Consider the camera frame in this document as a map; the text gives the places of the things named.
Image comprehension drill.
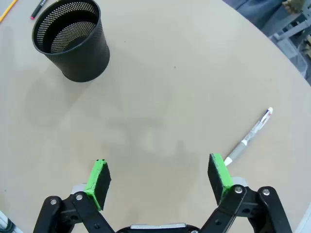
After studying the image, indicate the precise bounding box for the grey metal rack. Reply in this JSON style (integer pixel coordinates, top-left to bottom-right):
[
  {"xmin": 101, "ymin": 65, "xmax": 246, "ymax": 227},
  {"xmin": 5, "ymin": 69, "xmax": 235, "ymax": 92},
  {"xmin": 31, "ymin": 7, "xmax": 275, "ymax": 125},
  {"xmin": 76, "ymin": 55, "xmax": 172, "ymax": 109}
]
[{"xmin": 268, "ymin": 0, "xmax": 311, "ymax": 85}]

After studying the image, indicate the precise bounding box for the grey cable bundle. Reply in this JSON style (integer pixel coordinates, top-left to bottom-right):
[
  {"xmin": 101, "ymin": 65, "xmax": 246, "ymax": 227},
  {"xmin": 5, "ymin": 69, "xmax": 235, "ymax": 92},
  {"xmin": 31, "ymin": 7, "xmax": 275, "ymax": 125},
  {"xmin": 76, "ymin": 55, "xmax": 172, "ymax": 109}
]
[{"xmin": 0, "ymin": 210, "xmax": 17, "ymax": 233}]

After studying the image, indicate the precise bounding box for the black marker pink end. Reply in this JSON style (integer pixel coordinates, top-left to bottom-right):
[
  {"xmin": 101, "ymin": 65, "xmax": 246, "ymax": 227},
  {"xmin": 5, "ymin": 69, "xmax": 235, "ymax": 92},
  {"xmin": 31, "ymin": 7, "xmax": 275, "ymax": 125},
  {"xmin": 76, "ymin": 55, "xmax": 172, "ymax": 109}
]
[{"xmin": 30, "ymin": 0, "xmax": 49, "ymax": 20}]

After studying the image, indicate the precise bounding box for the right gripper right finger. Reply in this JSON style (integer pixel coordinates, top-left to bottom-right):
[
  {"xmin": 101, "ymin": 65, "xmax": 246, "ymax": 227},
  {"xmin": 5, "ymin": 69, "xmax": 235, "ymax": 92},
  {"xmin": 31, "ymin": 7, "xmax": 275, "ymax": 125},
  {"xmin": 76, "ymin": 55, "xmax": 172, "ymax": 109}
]
[{"xmin": 199, "ymin": 152, "xmax": 294, "ymax": 233}]

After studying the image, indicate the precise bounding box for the yellow pencil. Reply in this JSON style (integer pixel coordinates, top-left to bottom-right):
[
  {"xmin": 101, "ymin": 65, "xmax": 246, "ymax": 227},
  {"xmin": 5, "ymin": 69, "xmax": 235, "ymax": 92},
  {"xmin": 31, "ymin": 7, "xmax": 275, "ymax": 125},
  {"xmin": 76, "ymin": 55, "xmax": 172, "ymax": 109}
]
[{"xmin": 0, "ymin": 0, "xmax": 19, "ymax": 23}]

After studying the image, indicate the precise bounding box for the black mesh pen holder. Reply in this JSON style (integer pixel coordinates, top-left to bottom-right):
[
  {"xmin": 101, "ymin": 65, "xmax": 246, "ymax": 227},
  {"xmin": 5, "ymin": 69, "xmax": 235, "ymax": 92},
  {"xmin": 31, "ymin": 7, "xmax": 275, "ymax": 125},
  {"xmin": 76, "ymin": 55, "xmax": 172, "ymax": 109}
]
[{"xmin": 31, "ymin": 0, "xmax": 110, "ymax": 83}]

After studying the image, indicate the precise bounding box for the white grey multicolour pen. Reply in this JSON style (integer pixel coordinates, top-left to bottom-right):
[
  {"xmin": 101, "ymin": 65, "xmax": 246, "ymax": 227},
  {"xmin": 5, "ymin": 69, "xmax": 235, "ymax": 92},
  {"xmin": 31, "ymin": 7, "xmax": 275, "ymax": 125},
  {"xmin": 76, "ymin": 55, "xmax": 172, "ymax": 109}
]
[{"xmin": 224, "ymin": 107, "xmax": 274, "ymax": 166}]

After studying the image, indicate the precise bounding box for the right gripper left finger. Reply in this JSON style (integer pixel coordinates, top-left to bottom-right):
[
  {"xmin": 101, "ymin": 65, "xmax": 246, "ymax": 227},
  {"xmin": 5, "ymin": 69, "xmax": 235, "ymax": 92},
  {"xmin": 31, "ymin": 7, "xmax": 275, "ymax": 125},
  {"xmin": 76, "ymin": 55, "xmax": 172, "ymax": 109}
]
[{"xmin": 33, "ymin": 159, "xmax": 115, "ymax": 233}]

